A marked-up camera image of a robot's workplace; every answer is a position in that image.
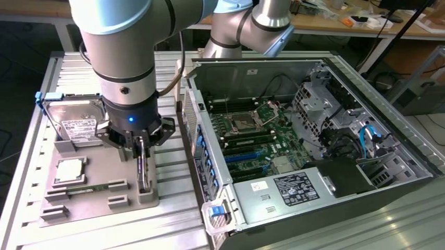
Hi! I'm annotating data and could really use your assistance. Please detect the graphics card with metal bracket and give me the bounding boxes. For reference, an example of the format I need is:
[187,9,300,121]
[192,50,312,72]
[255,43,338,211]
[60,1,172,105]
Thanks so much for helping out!
[134,136,155,194]

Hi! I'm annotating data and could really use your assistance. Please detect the grey power supply unit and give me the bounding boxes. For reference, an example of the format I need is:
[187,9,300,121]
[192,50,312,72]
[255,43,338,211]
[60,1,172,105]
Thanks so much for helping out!
[231,166,336,227]

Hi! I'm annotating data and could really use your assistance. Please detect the grey plastic parts rack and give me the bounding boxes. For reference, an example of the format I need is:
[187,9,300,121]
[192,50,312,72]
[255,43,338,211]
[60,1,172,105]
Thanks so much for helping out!
[37,140,161,229]

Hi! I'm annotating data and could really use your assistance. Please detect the white flat box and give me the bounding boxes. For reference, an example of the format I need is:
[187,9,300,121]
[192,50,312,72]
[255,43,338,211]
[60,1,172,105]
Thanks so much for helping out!
[412,15,445,33]

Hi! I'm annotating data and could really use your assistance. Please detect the hard disk with blue bracket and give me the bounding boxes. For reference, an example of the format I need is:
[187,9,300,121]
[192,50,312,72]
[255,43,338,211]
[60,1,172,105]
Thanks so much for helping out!
[33,91,109,148]

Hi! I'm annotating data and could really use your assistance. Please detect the black wire loop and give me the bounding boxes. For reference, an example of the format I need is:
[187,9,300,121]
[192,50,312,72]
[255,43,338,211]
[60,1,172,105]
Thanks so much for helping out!
[260,74,300,101]

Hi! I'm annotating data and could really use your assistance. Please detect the white holder with black insert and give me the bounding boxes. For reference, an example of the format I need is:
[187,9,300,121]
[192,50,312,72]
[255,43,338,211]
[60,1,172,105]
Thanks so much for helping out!
[342,14,394,29]

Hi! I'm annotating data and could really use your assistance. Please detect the wooden desk white frame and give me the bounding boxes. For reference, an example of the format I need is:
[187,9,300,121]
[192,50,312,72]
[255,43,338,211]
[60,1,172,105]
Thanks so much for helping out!
[289,0,445,75]
[0,0,213,53]

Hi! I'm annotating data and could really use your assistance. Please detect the black RAM slot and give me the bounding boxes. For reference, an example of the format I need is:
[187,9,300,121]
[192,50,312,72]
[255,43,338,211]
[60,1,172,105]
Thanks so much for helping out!
[208,99,256,107]
[209,105,259,113]

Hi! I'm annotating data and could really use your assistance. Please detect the open black PC case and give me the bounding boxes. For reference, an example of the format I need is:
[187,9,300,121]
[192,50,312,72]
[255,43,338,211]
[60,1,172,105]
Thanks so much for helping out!
[173,57,439,250]

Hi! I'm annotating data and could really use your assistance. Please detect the grey disk bay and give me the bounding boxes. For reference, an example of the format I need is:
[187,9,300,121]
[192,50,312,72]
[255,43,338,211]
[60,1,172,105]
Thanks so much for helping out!
[355,152,423,189]

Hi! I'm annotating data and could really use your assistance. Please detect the perforated grey drive cage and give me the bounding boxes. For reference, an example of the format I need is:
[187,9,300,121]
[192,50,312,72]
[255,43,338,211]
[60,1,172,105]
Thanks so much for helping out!
[289,81,347,136]

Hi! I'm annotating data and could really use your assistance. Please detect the silver CPU chip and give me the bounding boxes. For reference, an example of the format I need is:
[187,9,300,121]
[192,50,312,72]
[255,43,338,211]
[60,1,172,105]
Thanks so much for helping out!
[54,160,84,184]

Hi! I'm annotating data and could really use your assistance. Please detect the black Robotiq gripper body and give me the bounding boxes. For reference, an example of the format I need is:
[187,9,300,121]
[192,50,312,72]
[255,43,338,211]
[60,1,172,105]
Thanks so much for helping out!
[101,95,163,139]

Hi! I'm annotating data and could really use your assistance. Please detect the robot wrist cable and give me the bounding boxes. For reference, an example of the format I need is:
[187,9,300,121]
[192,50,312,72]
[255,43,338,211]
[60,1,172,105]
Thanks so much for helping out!
[157,28,185,98]

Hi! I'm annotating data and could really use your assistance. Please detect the blue expansion slot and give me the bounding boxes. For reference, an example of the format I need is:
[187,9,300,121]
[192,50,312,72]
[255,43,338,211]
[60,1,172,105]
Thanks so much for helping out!
[224,151,260,164]

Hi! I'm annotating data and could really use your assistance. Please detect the CPU socket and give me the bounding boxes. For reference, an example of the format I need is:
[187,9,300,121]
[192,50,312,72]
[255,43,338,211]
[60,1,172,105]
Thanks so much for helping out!
[225,111,257,135]

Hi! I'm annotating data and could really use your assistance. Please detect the green RAM stick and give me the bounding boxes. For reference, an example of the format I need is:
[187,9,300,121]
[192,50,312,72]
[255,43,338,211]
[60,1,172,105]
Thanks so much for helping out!
[65,184,112,195]

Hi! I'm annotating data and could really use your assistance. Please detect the dark grey cabinet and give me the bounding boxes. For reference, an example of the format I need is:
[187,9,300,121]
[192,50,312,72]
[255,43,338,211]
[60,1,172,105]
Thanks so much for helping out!
[394,78,445,117]

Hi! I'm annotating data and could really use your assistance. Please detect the silver chipset heatsink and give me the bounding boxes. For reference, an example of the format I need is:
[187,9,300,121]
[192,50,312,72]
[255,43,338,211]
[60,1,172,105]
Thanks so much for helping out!
[271,157,293,174]

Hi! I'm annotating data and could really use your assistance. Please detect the black wire bundle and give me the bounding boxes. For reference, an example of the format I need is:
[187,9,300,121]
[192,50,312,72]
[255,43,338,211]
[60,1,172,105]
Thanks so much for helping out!
[318,127,364,159]

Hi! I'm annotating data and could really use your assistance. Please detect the installed black RAM stick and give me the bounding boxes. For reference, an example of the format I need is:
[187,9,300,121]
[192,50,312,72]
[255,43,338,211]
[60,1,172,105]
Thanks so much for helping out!
[220,134,277,149]

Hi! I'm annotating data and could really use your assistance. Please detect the blue case latch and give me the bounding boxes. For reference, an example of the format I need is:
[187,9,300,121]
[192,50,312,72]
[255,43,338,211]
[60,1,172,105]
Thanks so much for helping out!
[207,205,225,217]

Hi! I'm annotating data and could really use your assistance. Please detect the metal socket cover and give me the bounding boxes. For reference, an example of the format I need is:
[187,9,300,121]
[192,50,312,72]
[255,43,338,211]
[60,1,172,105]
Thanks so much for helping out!
[249,100,283,126]

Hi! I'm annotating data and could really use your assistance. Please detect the blue wire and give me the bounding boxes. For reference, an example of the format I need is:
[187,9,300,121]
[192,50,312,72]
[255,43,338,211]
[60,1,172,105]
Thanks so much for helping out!
[359,124,382,159]

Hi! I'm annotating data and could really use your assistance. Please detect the black expansion slot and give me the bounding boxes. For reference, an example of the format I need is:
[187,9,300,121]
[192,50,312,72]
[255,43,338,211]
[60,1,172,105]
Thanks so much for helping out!
[228,166,265,182]

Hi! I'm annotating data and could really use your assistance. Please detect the black stand pole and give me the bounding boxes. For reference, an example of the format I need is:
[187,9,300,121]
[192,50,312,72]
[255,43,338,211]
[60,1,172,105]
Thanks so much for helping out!
[388,0,436,53]

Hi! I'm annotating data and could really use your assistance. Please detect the black monitor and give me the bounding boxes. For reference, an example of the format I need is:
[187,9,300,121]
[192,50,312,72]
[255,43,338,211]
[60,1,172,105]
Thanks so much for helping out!
[378,0,435,11]

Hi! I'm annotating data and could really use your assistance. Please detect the green motherboard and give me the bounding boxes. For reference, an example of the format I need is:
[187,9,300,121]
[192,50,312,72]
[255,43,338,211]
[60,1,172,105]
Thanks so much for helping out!
[208,100,314,183]

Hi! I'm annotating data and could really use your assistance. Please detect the aluminium profile frame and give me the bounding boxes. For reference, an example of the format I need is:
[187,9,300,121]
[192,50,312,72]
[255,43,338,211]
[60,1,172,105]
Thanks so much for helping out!
[388,45,445,105]

